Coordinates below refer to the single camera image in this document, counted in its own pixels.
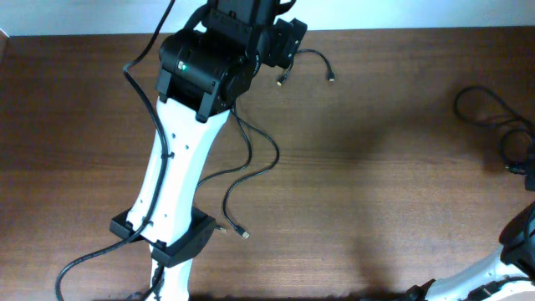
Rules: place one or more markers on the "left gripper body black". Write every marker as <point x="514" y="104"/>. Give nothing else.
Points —
<point x="275" y="52"/>

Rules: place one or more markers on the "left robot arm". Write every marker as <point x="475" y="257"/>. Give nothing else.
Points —
<point x="204" y="68"/>

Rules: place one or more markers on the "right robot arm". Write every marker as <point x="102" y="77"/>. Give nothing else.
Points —
<point x="505" y="273"/>

